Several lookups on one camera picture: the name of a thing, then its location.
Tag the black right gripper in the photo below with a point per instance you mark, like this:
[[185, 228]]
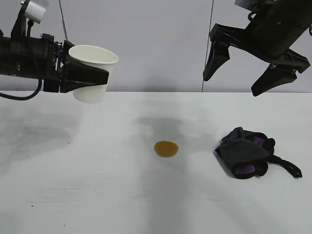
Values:
[[275, 26]]

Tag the brown liquid spill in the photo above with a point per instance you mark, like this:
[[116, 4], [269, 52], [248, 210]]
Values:
[[166, 149]]

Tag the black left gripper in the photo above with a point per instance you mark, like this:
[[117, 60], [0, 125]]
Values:
[[29, 61]]

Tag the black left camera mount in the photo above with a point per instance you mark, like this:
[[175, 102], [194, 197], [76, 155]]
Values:
[[19, 29]]

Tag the white paper cup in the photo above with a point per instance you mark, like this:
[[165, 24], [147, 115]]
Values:
[[91, 55]]

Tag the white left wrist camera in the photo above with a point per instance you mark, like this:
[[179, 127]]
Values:
[[35, 11]]

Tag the dark grey purple cloth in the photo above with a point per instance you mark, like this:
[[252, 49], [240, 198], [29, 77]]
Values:
[[243, 151]]

